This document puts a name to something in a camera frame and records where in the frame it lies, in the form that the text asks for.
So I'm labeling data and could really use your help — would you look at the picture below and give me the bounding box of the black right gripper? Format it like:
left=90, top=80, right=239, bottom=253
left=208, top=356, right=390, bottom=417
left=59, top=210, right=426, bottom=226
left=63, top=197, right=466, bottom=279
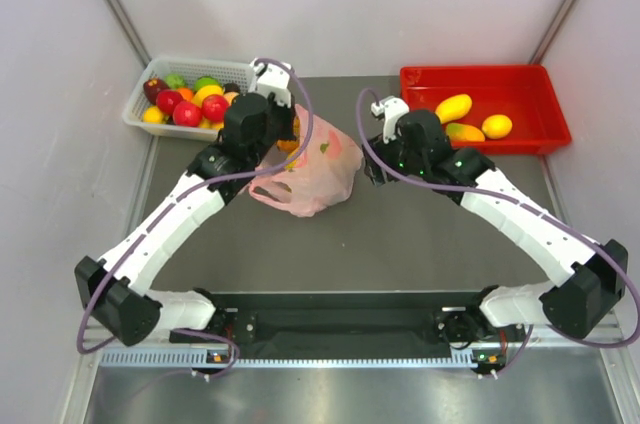
left=362, top=129, right=428, bottom=188

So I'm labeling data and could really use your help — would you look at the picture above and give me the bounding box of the yellow banana bunch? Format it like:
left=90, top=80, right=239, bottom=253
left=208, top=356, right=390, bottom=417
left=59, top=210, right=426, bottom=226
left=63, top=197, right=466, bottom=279
left=276, top=140, right=300, bottom=171

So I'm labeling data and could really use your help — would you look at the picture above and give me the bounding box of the pink translucent plastic bag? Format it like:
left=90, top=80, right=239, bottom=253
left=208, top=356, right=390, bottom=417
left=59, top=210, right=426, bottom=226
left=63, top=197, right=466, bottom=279
left=247, top=104, right=363, bottom=217

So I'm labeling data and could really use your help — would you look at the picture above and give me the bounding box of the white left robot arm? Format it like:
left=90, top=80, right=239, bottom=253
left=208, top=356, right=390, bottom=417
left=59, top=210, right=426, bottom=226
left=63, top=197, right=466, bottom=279
left=74, top=92, right=296, bottom=346

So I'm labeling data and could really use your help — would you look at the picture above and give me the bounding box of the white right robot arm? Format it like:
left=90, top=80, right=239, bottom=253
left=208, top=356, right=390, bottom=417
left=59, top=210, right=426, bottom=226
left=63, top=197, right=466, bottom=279
left=363, top=98, right=628, bottom=342

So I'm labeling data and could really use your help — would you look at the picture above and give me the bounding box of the dark fruit back in basket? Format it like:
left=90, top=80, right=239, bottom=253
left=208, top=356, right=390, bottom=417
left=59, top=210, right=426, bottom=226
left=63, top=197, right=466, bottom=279
left=223, top=82, right=241, bottom=94

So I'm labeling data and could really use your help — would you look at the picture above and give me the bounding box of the dark red fruit in basket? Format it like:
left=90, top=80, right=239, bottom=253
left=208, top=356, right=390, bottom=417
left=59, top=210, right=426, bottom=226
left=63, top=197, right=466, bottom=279
left=142, top=78, right=170, bottom=105

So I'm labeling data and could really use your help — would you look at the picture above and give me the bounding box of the orange peach in basket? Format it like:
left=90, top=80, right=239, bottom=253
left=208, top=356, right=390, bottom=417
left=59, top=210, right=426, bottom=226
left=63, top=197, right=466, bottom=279
left=223, top=92, right=239, bottom=105

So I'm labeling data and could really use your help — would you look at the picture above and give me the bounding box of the red apple right in basket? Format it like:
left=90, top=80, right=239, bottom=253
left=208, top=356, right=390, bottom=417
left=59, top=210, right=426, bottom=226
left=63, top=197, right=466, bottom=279
left=201, top=94, right=230, bottom=123

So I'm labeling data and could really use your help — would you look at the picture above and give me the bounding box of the red apple in basket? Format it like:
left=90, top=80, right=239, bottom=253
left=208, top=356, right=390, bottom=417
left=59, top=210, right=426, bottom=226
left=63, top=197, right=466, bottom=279
left=172, top=100, right=202, bottom=127
left=201, top=94, right=230, bottom=123
left=155, top=89, right=183, bottom=116

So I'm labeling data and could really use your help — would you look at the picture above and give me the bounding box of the white perforated plastic basket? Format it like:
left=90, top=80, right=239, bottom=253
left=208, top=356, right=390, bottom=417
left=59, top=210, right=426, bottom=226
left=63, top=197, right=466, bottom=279
left=122, top=57, right=255, bottom=142

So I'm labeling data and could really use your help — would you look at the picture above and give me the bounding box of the yellow banana in basket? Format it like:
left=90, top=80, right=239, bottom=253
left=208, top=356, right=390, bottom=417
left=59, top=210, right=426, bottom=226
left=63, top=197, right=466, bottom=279
left=191, top=85, right=223, bottom=107

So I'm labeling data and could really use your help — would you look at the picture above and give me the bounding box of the green apple in basket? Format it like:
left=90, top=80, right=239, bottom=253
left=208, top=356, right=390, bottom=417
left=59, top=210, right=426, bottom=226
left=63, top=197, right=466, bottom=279
left=194, top=76, right=220, bottom=92

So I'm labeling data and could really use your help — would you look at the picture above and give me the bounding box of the red apple middle in basket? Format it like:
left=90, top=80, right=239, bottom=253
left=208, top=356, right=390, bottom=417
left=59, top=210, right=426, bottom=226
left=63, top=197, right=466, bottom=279
left=172, top=100, right=202, bottom=127

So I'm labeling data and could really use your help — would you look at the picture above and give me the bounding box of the small orange in basket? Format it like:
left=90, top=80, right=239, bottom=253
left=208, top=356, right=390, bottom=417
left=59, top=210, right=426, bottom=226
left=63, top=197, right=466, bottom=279
left=177, top=87, right=194, bottom=101

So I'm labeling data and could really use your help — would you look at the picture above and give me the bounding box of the green lime in basket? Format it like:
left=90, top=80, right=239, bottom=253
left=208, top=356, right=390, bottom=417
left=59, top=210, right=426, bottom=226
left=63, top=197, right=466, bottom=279
left=164, top=73, right=188, bottom=89

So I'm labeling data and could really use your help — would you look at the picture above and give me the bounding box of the red apple left in basket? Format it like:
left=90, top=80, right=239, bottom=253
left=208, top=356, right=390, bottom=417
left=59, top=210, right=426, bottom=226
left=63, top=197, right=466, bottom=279
left=155, top=89, right=183, bottom=116

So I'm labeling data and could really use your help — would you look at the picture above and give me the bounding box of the orange green mango in tray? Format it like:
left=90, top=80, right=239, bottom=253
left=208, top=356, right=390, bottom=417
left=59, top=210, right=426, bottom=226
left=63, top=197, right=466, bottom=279
left=445, top=122, right=485, bottom=142

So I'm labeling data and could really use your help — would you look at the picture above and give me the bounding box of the yellow mango in tray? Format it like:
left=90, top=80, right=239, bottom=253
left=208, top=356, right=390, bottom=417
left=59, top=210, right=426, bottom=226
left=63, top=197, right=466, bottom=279
left=435, top=94, right=473, bottom=124

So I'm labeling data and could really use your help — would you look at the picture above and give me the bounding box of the yellow lemon in basket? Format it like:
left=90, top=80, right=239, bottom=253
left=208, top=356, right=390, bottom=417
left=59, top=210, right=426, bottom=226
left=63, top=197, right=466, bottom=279
left=142, top=106, right=166, bottom=124

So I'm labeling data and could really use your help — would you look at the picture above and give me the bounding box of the yellow lemon in tray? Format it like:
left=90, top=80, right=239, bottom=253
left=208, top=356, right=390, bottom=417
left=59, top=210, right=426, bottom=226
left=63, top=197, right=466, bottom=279
left=481, top=114, right=513, bottom=140

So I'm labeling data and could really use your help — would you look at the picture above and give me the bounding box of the red plastic tray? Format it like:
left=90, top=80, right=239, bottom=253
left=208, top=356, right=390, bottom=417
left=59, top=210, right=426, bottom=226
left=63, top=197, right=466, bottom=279
left=400, top=65, right=572, bottom=155

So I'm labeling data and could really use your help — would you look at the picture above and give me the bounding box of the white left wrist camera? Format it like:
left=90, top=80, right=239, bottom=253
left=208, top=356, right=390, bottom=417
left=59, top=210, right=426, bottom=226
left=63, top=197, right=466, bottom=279
left=248, top=58, right=292, bottom=108

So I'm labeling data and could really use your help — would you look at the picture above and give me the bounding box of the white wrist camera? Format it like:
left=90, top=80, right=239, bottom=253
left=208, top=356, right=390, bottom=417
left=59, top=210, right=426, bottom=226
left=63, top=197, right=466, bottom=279
left=370, top=96, right=410, bottom=144
left=248, top=58, right=292, bottom=108

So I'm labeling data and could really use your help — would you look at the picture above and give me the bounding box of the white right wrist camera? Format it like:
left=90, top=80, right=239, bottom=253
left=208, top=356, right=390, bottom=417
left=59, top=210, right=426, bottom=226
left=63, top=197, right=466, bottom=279
left=370, top=96, right=410, bottom=144

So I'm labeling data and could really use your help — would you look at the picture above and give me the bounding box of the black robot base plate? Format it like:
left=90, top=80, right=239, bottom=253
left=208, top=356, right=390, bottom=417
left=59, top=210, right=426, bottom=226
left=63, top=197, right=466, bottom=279
left=169, top=292, right=526, bottom=360

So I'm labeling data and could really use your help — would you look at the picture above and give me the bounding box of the grey slotted cable duct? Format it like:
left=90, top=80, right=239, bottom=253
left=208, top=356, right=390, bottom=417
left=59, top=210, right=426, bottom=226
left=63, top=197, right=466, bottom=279
left=99, top=346, right=506, bottom=370

